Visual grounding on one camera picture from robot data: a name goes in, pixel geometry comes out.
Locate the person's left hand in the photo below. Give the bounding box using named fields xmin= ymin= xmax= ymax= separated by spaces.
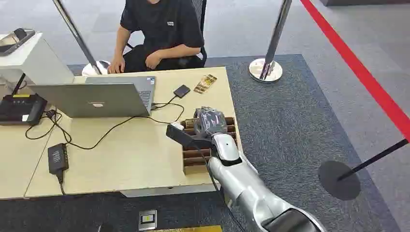
xmin=145 ymin=51 xmax=164 ymax=71

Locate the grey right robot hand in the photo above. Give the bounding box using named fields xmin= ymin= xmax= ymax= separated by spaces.
xmin=193 ymin=107 xmax=228 ymax=139

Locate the person's right hand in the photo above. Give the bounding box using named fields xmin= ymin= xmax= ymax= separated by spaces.
xmin=107 ymin=56 xmax=126 ymax=75

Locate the person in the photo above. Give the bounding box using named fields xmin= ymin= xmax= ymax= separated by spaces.
xmin=107 ymin=0 xmax=205 ymax=75

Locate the golden printed card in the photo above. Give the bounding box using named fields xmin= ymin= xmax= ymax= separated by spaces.
xmin=193 ymin=81 xmax=209 ymax=95
xmin=202 ymin=74 xmax=218 ymax=87

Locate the wooden card box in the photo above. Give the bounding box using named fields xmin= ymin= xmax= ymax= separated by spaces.
xmin=180 ymin=116 xmax=238 ymax=175

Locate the grey laptop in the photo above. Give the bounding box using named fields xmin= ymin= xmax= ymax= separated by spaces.
xmin=28 ymin=75 xmax=156 ymax=119

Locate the black external drive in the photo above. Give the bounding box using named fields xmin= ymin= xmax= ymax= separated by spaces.
xmin=173 ymin=84 xmax=191 ymax=99

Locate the white stand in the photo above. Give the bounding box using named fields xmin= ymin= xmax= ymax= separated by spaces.
xmin=0 ymin=30 xmax=75 ymax=87

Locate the dark grey carpet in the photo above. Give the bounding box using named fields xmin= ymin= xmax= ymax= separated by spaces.
xmin=0 ymin=54 xmax=402 ymax=232

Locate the black router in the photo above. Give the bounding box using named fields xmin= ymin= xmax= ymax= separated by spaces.
xmin=0 ymin=73 xmax=48 ymax=127

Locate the yellow floor plate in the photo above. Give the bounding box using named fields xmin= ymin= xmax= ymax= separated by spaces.
xmin=149 ymin=225 xmax=223 ymax=232

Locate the black power adapter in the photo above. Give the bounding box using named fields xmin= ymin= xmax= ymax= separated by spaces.
xmin=47 ymin=143 xmax=70 ymax=175

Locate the steel floor socket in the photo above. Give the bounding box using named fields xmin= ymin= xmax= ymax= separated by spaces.
xmin=138 ymin=209 xmax=158 ymax=232

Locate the red barrier belt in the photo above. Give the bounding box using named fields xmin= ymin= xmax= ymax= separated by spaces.
xmin=299 ymin=0 xmax=410 ymax=142

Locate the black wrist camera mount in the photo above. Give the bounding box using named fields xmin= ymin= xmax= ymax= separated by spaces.
xmin=165 ymin=122 xmax=214 ymax=150

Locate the black drive cable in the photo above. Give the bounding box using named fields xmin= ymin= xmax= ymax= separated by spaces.
xmin=150 ymin=94 xmax=186 ymax=125

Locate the chrome stanchion post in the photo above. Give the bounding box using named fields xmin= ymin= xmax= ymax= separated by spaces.
xmin=249 ymin=0 xmax=293 ymax=84
xmin=52 ymin=0 xmax=112 ymax=77

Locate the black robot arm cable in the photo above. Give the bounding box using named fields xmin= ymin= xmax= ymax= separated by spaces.
xmin=191 ymin=145 xmax=238 ymax=232

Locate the black laptop power cable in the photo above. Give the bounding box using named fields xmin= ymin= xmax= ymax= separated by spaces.
xmin=25 ymin=109 xmax=175 ymax=151

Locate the black adapter mains cable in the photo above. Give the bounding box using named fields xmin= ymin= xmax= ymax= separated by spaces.
xmin=56 ymin=173 xmax=67 ymax=196

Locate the black stanchion post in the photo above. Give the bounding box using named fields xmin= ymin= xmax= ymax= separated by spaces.
xmin=318 ymin=138 xmax=410 ymax=202

